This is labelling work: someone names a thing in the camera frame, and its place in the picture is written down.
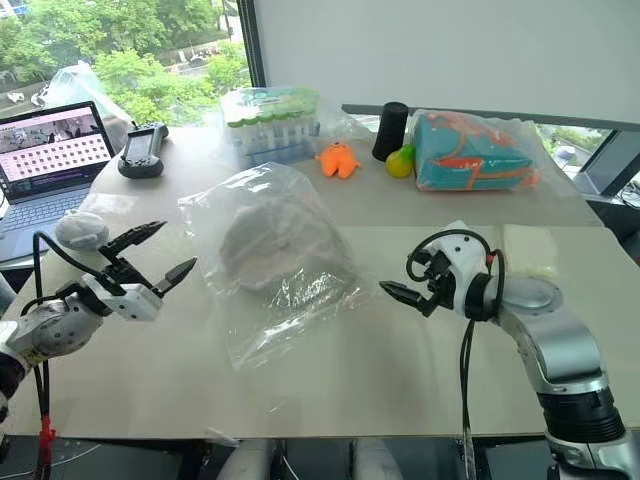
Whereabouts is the open laptop computer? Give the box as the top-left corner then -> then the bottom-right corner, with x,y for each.
0,100 -> 116,262

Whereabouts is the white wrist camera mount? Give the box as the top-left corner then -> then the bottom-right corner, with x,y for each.
82,273 -> 164,322
433,228 -> 496,316

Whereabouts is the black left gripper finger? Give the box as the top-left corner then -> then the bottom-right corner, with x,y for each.
151,258 -> 199,297
99,221 -> 168,257

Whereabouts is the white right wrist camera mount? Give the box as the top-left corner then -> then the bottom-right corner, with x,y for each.
433,228 -> 496,316

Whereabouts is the dark grey window rail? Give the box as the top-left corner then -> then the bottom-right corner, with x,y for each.
341,103 -> 640,134

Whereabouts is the flat translucent plastic sheet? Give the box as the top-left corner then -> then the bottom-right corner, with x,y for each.
498,223 -> 559,279

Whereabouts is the bagged green-capped tube rack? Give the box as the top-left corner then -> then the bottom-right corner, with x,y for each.
219,86 -> 372,169

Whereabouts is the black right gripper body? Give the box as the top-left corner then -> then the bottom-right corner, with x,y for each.
416,247 -> 458,319

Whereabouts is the dark slanted frame panel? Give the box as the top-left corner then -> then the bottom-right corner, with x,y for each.
578,130 -> 640,202

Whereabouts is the black cylinder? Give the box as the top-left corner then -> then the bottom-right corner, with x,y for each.
370,101 -> 411,163

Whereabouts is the crumpled clear plastic bag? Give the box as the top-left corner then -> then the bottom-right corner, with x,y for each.
36,59 -> 135,154

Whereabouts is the black window frame post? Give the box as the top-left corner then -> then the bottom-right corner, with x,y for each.
237,0 -> 267,92

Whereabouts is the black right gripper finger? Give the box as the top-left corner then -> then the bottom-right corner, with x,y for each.
378,280 -> 430,308

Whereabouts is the white rounded shape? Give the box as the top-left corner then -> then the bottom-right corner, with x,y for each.
218,439 -> 281,480

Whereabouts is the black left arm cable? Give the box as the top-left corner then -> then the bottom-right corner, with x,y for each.
19,230 -> 119,480

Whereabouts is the black handheld remote controller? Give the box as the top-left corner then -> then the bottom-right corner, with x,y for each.
117,121 -> 170,180

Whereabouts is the bagged teal orange package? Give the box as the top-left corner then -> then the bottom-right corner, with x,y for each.
408,108 -> 557,195

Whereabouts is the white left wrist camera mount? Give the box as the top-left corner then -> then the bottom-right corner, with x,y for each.
82,273 -> 164,322

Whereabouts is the yellow green toy pear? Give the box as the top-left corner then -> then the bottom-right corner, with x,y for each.
384,143 -> 418,180

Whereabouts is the grey beige cap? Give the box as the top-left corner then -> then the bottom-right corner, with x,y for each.
218,197 -> 355,295

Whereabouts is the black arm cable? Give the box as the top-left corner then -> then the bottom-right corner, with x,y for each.
405,230 -> 507,480
19,230 -> 119,480

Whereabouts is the grey round wrapped bundle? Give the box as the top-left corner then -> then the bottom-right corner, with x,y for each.
53,210 -> 111,252

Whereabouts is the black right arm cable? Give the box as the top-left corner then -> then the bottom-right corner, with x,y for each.
405,230 -> 507,480

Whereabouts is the large clear plastic bag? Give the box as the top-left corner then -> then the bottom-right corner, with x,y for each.
177,162 -> 382,372

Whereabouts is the orange plush toy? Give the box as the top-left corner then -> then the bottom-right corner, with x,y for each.
314,141 -> 363,179

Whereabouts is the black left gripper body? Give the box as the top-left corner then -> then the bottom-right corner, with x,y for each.
98,249 -> 164,299

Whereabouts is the small clear plastic scrap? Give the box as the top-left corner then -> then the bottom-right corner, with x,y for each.
203,425 -> 242,448

